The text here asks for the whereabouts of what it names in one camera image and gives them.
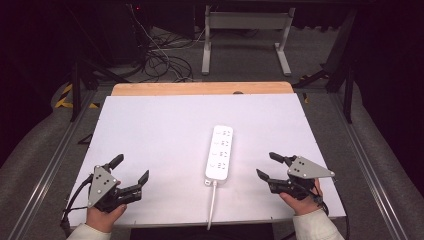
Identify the black metal stand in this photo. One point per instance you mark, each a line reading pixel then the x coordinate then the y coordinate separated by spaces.
pixel 76 91
pixel 348 96

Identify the person's dark clothing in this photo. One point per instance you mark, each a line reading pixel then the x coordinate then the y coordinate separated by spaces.
pixel 200 234

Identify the small black bracket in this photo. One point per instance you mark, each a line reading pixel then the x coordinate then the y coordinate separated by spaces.
pixel 86 140

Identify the black equipment case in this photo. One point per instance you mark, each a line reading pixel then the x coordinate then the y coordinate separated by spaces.
pixel 125 33

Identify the white power strip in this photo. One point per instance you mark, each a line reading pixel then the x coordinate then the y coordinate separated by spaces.
pixel 220 165

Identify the yellow black hazard tape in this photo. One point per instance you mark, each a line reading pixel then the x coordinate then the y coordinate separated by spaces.
pixel 63 104

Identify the white metal desk frame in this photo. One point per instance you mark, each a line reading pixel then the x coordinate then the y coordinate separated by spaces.
pixel 246 20

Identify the aluminium floor rail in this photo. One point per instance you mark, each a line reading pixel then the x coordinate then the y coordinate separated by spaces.
pixel 50 170
pixel 370 173

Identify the person's right hand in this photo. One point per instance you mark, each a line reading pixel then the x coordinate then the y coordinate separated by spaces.
pixel 305 206

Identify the person's left hand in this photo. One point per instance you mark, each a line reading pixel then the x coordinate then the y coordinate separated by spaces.
pixel 101 220

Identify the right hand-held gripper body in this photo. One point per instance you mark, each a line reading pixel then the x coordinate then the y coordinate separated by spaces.
pixel 306 169

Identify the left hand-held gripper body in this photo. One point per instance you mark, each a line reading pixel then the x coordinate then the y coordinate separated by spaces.
pixel 100 186

